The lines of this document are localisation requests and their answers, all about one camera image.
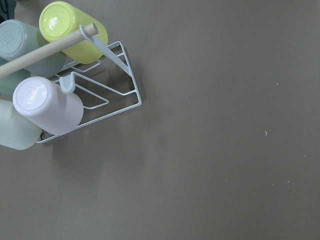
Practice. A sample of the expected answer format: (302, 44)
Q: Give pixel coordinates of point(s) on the pale blue plastic cup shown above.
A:
(18, 38)

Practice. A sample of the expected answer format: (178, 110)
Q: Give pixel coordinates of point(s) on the white wire cup rack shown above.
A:
(117, 54)

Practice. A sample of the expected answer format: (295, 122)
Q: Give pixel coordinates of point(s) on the wooden rack handle rod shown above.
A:
(84, 33)

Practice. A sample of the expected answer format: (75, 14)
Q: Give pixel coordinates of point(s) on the lilac plastic cup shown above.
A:
(43, 103)

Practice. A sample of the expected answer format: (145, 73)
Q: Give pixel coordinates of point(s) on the mint plastic cup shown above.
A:
(16, 131)

